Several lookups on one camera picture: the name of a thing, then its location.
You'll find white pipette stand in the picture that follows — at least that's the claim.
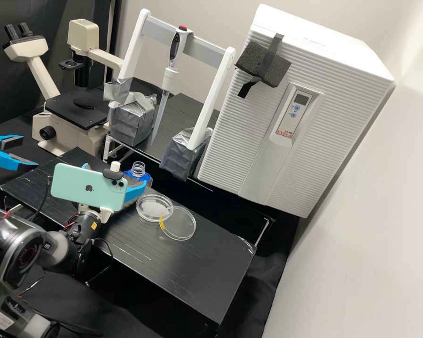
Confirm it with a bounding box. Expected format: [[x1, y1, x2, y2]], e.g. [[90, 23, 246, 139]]
[[107, 8, 237, 153]]

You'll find white incubator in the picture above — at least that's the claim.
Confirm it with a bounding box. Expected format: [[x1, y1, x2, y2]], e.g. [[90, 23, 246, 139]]
[[249, 3, 398, 219]]

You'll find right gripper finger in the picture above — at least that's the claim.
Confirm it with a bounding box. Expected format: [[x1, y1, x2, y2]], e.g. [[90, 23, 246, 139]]
[[122, 178, 153, 206]]

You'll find grey taped block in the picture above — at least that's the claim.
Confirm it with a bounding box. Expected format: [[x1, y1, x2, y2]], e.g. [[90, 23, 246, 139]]
[[160, 128, 213, 181], [107, 79, 158, 147]]

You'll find black platform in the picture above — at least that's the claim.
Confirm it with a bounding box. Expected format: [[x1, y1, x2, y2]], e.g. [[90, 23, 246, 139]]
[[101, 77, 233, 184], [0, 147, 258, 327], [183, 176, 276, 249]]

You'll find petri dish lid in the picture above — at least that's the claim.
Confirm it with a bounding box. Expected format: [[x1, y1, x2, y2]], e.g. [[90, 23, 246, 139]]
[[160, 205, 197, 242]]

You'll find black cable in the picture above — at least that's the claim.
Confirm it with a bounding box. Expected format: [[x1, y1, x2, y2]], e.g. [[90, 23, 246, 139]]
[[25, 175, 54, 223]]

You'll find petri dish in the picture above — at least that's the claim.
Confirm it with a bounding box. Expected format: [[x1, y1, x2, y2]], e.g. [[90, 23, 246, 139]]
[[135, 192, 174, 223]]

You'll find incubator door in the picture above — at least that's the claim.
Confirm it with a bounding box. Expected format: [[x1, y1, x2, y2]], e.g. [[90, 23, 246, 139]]
[[196, 22, 361, 220]]

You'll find right wrist camera phone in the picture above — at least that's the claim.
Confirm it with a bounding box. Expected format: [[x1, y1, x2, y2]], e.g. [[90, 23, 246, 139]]
[[50, 160, 129, 223]]

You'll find pipette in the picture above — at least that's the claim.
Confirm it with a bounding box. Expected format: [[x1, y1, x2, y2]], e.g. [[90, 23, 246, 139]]
[[150, 25, 193, 146]]

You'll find cream microscope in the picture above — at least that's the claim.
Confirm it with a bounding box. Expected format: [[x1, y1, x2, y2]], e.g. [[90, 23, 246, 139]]
[[2, 19, 126, 158]]

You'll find blue bottle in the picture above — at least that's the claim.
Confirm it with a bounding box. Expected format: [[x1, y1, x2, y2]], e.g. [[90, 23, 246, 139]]
[[123, 160, 153, 188]]

